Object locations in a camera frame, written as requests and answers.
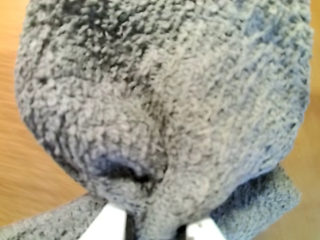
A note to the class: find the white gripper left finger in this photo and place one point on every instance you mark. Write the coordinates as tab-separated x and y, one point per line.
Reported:
106	222

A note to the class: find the grey terry cloth towel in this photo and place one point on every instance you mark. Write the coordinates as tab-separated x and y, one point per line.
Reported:
165	100

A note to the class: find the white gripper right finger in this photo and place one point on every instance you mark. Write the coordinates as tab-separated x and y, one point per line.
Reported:
203	230

